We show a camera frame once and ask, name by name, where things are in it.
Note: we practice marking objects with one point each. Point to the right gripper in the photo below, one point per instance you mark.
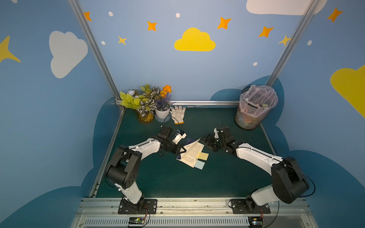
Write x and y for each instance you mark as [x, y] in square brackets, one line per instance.
[214, 141]

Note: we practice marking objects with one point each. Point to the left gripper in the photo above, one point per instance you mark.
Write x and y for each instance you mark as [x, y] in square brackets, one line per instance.
[175, 147]

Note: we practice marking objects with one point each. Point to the purple covered book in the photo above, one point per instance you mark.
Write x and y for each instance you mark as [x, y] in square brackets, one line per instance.
[193, 150]

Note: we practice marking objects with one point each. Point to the yellow sticky note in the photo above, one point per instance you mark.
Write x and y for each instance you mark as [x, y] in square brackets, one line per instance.
[203, 156]

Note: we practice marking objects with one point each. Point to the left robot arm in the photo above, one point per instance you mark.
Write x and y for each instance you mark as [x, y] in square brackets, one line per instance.
[122, 170]

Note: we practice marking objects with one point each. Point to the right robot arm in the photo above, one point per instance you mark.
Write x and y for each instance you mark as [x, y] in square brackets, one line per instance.
[288, 182]

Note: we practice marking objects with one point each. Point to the light blue sticky note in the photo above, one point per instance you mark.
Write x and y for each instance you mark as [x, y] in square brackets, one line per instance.
[199, 164]

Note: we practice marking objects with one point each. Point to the white work glove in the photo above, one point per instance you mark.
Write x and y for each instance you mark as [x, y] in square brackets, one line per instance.
[177, 114]

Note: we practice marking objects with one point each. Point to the white flower pot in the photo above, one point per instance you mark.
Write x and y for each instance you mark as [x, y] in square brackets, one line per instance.
[162, 116]

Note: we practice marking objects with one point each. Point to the mesh trash bin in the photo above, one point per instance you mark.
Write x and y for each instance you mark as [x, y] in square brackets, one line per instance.
[247, 122]

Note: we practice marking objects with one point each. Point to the artificial plant bouquet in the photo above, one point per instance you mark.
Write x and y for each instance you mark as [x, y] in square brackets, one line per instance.
[146, 101]

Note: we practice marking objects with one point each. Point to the pink trash bag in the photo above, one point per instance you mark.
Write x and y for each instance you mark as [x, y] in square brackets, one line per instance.
[257, 101]

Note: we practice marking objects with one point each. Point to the left circuit board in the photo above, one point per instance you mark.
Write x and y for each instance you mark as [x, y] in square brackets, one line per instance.
[136, 222]

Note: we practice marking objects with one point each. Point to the circuit board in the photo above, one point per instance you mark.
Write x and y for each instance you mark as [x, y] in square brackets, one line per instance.
[136, 222]
[255, 222]

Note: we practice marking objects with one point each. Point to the right circuit board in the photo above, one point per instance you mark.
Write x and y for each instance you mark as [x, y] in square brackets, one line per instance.
[255, 222]

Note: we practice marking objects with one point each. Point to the back aluminium frame bar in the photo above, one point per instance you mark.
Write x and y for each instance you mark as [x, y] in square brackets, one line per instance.
[204, 103]

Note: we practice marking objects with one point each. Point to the right side frame bar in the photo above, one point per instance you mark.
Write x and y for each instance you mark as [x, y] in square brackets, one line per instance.
[267, 138]

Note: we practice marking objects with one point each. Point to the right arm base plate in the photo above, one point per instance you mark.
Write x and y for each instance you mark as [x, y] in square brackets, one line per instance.
[247, 206]

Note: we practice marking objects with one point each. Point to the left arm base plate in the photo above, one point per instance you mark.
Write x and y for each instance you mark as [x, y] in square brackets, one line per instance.
[144, 205]

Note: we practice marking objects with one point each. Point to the left side frame bar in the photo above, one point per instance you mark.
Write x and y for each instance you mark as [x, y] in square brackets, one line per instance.
[101, 172]

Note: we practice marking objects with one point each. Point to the aluminium front rail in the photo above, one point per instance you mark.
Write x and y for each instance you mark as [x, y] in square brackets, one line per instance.
[191, 213]

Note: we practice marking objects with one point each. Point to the right aluminium frame post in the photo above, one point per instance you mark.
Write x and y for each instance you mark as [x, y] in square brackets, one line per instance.
[297, 34]

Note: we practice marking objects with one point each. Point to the aluminium frame post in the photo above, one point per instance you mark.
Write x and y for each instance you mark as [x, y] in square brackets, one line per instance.
[297, 34]
[83, 22]

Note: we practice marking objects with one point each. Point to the left aluminium frame post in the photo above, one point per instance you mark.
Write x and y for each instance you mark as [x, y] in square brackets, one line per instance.
[83, 22]

